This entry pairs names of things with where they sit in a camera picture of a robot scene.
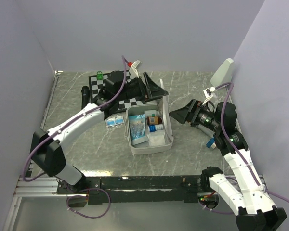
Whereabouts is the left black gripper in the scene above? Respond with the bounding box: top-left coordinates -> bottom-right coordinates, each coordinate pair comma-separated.
117,72 -> 169,103

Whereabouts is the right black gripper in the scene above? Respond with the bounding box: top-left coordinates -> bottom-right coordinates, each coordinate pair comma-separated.
169,98 -> 222,133

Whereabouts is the white bottle green label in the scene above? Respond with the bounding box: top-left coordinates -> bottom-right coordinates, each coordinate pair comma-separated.
144,110 -> 159,118

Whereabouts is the brown medicine bottle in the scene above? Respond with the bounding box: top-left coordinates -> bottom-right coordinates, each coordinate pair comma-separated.
146,116 -> 163,126

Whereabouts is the white bottle blue label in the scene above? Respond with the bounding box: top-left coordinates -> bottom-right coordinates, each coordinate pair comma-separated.
148,124 -> 164,132

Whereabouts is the white medicine kit case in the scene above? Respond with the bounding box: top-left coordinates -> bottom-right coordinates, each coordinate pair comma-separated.
126,95 -> 174,155

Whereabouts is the alcohol wipes bag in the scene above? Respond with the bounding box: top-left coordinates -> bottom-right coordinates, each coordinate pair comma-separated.
105,115 -> 124,127

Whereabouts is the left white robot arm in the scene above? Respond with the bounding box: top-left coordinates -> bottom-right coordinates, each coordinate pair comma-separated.
29,71 -> 168,193

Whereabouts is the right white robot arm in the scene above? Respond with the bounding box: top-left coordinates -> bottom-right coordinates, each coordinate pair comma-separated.
169,99 -> 287,231

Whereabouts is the blue wooden block toy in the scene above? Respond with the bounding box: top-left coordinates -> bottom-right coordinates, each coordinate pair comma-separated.
206,138 -> 216,149

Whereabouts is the white wedge device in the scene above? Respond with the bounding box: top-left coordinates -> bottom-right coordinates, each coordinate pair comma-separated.
210,58 -> 235,87

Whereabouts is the green toy padlock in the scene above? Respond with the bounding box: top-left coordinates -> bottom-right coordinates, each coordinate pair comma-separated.
96,71 -> 104,80

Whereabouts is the black white chessboard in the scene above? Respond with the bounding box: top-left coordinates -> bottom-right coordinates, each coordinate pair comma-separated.
88,69 -> 145,113

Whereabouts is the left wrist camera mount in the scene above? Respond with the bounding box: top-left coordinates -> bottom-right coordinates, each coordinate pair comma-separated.
127,60 -> 142,79

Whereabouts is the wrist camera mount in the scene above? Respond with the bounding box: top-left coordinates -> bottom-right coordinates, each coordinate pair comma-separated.
127,60 -> 142,79
203,87 -> 216,105

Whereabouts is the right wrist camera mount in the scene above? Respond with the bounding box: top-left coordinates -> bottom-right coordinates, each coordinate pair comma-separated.
203,87 -> 216,105

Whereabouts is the black wireless microphone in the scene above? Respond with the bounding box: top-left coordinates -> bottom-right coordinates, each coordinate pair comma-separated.
81,86 -> 90,109

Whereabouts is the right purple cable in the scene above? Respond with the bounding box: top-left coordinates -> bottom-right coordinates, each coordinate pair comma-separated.
198,82 -> 289,215

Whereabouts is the purple cable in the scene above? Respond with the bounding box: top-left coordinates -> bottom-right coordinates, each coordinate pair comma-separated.
22,55 -> 131,219
198,82 -> 289,215

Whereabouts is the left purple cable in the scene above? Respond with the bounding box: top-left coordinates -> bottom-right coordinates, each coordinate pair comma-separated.
22,55 -> 131,219

